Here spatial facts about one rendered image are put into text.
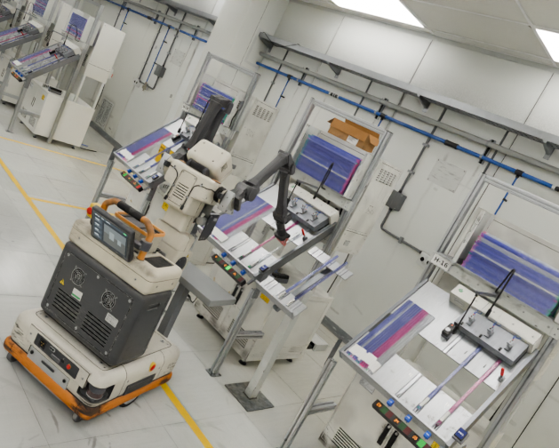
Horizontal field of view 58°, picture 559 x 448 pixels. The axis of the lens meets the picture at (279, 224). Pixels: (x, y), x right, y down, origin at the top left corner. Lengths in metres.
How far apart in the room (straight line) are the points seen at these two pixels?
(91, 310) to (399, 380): 1.54
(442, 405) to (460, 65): 3.33
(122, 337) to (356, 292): 3.01
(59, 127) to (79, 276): 4.94
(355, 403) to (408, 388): 0.53
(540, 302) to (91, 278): 2.19
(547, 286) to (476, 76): 2.61
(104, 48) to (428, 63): 4.18
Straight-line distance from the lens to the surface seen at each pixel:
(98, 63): 7.35
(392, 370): 2.73
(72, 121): 7.43
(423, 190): 4.85
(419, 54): 5.36
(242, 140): 4.57
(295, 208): 3.55
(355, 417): 3.14
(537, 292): 2.85
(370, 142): 3.85
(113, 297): 2.48
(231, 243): 3.46
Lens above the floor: 1.68
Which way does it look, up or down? 11 degrees down
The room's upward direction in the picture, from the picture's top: 27 degrees clockwise
